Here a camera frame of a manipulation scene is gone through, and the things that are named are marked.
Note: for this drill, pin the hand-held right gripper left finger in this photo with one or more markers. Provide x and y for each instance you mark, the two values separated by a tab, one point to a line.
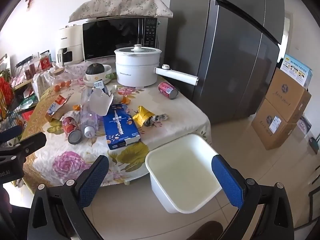
92	180

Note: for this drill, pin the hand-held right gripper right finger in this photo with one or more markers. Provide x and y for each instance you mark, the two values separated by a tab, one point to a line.
227	182

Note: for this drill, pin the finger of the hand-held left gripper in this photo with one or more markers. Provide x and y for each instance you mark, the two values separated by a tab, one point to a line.
10	133
32	141

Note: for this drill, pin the red drink can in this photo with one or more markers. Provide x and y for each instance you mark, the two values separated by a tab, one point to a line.
70	127
166	88

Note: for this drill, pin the orange white paper bag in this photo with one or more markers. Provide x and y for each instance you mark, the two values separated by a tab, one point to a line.
56	105

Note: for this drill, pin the white plastic bin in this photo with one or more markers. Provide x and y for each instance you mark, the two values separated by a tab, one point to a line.
180	162

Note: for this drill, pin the orange peel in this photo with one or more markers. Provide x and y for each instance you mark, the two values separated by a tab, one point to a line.
76	107
126	100

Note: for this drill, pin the blue tissue box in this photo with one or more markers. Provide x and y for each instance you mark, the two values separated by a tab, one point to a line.
120	127

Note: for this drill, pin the clear plastic bottle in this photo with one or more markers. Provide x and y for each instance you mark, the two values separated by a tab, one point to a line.
88	118

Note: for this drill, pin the torn white paper carton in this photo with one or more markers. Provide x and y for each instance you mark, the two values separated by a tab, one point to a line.
100	103

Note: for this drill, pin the yellow snack wrapper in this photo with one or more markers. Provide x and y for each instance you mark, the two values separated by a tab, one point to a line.
141	115

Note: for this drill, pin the foil wrapper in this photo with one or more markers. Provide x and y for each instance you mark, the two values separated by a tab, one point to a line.
156	119

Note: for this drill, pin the white tissue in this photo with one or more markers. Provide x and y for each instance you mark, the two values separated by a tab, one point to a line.
115	90

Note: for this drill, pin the floral tablecloth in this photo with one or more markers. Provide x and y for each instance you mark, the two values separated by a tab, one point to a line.
75	160

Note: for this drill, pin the red decorative ornament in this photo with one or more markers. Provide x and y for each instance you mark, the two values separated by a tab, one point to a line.
6	92

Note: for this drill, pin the brown fuzzy slipper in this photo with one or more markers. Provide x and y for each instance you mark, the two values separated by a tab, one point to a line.
208	231

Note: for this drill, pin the brown cardboard box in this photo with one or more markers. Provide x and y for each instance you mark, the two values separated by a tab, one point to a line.
285	92
265	130

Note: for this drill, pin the clear jar with cork lid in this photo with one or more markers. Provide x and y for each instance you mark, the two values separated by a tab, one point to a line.
56	77

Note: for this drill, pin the jar with red label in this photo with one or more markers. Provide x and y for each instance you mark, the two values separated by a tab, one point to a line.
45	61

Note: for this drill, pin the dark green device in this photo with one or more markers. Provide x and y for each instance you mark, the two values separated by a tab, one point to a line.
315	145

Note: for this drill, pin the small printed box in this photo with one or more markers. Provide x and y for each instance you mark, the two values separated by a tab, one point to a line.
305	123

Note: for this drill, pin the white ceramic dish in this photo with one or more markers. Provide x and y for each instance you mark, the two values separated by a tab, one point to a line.
107	70

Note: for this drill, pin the white air fryer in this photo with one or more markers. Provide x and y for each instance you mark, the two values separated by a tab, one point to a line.
70	40

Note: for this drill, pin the white electric cooking pot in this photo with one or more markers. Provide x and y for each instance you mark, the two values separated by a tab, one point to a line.
135	70

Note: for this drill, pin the grey refrigerator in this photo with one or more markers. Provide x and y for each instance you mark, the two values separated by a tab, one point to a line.
225	55

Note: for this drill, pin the black microwave oven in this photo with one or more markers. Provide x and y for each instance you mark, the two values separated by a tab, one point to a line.
110	37

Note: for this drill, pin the blue white printed box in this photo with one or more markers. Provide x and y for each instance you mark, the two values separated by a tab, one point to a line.
297	70

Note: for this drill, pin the floral cloth cover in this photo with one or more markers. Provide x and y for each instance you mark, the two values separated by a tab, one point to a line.
120	7

